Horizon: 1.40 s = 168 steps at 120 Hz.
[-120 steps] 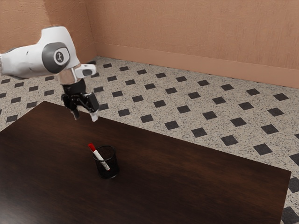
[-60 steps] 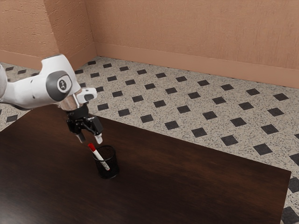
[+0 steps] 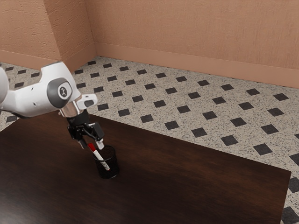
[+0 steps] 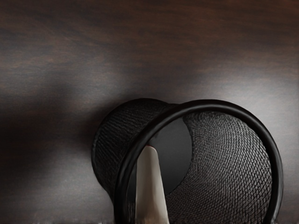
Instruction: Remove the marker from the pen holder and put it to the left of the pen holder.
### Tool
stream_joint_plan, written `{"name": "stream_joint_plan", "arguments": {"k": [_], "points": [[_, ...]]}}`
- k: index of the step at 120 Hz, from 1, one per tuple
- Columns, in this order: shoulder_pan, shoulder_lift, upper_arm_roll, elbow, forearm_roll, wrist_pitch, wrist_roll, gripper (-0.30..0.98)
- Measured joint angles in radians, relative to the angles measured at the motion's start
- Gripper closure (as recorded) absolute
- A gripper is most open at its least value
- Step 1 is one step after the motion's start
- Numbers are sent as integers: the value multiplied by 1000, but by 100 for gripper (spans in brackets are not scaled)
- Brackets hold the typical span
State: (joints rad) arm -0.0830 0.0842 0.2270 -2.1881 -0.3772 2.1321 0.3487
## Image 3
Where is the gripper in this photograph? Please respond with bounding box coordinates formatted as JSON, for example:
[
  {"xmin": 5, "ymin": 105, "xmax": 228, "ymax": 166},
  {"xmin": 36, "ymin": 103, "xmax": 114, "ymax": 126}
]
[{"xmin": 65, "ymin": 109, "xmax": 105, "ymax": 150}]

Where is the white pen with red cap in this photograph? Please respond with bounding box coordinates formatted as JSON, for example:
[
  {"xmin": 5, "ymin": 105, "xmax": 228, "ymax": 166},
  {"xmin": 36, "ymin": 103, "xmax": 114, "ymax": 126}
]
[{"xmin": 87, "ymin": 143, "xmax": 111, "ymax": 172}]

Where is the black mesh pen holder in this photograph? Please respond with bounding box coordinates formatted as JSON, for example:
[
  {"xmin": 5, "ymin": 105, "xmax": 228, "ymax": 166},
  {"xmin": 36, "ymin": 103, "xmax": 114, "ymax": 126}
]
[{"xmin": 92, "ymin": 145, "xmax": 120, "ymax": 180}]

